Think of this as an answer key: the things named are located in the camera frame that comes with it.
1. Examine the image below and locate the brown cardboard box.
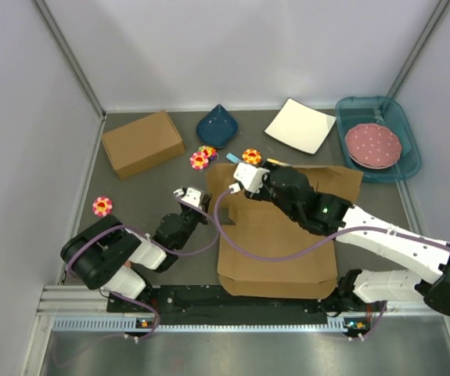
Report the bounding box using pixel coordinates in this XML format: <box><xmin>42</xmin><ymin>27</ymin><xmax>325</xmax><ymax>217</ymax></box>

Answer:
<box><xmin>205</xmin><ymin>163</ymin><xmax>364</xmax><ymax>300</ymax></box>
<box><xmin>102</xmin><ymin>110</ymin><xmax>185</xmax><ymax>180</ymax></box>

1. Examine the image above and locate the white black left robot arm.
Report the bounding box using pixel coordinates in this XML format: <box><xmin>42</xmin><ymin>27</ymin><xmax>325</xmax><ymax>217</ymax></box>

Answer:
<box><xmin>60</xmin><ymin>187</ymin><xmax>211</xmax><ymax>311</ymax></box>

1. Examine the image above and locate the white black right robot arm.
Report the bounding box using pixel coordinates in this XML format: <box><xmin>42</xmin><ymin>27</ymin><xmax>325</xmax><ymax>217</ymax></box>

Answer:
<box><xmin>234</xmin><ymin>164</ymin><xmax>450</xmax><ymax>316</ymax></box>

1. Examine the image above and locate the closed brown cardboard box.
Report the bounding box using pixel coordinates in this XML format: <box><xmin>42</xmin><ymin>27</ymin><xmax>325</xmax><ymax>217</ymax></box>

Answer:
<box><xmin>102</xmin><ymin>110</ymin><xmax>185</xmax><ymax>180</ymax></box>

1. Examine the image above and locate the yellow chalk stick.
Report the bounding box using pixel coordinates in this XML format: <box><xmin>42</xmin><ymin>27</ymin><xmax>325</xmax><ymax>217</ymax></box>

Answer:
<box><xmin>266</xmin><ymin>158</ymin><xmax>288</xmax><ymax>166</ymax></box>

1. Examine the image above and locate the orange flower plush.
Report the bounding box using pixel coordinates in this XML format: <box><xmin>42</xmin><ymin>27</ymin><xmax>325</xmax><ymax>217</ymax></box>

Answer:
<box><xmin>242</xmin><ymin>149</ymin><xmax>262</xmax><ymax>165</ymax></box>

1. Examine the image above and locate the pink flower plush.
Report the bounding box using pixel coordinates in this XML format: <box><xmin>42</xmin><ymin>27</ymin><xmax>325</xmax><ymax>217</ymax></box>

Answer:
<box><xmin>189</xmin><ymin>151</ymin><xmax>209</xmax><ymax>171</ymax></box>
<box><xmin>92</xmin><ymin>196</ymin><xmax>113</xmax><ymax>218</ymax></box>

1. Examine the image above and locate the rainbow flower plush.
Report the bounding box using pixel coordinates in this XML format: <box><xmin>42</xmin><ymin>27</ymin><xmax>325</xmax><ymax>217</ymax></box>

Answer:
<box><xmin>198</xmin><ymin>146</ymin><xmax>218</xmax><ymax>161</ymax></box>

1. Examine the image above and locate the blue chalk stick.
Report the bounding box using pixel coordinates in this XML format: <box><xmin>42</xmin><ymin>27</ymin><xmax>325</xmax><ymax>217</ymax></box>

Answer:
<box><xmin>226</xmin><ymin>153</ymin><xmax>242</xmax><ymax>164</ymax></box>

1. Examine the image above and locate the white square plate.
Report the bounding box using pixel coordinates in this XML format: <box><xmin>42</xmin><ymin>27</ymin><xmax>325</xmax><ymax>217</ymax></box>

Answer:
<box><xmin>265</xmin><ymin>98</ymin><xmax>336</xmax><ymax>154</ymax></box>

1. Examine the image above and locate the dark blue ceramic bowl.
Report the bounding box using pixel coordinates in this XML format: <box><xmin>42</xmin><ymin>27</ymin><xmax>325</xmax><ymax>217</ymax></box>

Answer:
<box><xmin>196</xmin><ymin>104</ymin><xmax>239</xmax><ymax>149</ymax></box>

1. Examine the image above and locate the pink dotted plate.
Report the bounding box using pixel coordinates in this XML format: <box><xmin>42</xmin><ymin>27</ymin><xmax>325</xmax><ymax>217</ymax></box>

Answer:
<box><xmin>344</xmin><ymin>123</ymin><xmax>402</xmax><ymax>170</ymax></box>

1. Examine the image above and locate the teal plastic bin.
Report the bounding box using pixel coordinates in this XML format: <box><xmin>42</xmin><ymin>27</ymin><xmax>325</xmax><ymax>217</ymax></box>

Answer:
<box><xmin>335</xmin><ymin>96</ymin><xmax>422</xmax><ymax>183</ymax></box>

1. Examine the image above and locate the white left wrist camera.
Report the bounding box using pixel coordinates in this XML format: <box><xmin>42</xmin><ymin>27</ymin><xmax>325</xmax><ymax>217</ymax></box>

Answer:
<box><xmin>173</xmin><ymin>187</ymin><xmax>204</xmax><ymax>208</ymax></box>

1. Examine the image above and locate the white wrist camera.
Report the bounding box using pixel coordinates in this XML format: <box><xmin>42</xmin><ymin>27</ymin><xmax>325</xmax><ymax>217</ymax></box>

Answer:
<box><xmin>229</xmin><ymin>162</ymin><xmax>269</xmax><ymax>193</ymax></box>
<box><xmin>173</xmin><ymin>187</ymin><xmax>204</xmax><ymax>208</ymax></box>

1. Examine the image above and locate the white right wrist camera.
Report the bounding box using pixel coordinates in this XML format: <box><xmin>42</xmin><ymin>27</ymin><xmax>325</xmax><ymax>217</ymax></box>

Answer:
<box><xmin>229</xmin><ymin>162</ymin><xmax>269</xmax><ymax>193</ymax></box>

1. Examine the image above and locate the grey slotted cable duct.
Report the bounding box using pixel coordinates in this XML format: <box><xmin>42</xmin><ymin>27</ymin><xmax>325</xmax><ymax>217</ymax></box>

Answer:
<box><xmin>52</xmin><ymin>315</ymin><xmax>370</xmax><ymax>333</ymax></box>

